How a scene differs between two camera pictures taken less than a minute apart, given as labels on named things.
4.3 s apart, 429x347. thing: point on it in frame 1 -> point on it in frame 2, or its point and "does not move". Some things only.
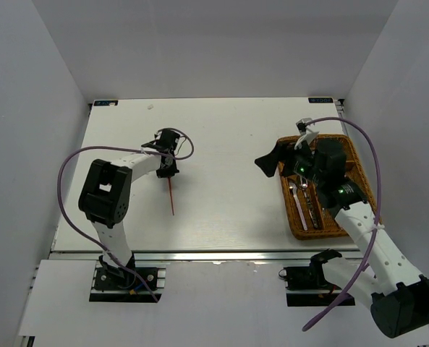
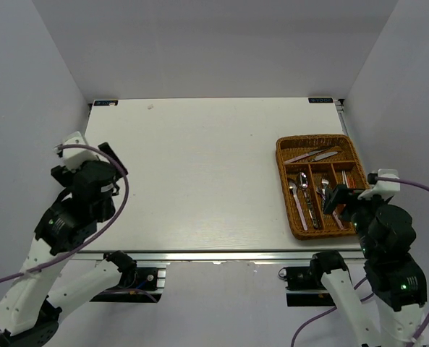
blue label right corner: x=320 y=100 does not move
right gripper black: x=280 y=153 -> x=349 y=196
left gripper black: x=168 y=173 -> x=66 y=176
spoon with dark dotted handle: x=304 y=184 does not move
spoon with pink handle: x=293 y=187 does not move
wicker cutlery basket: x=309 y=215 does not move
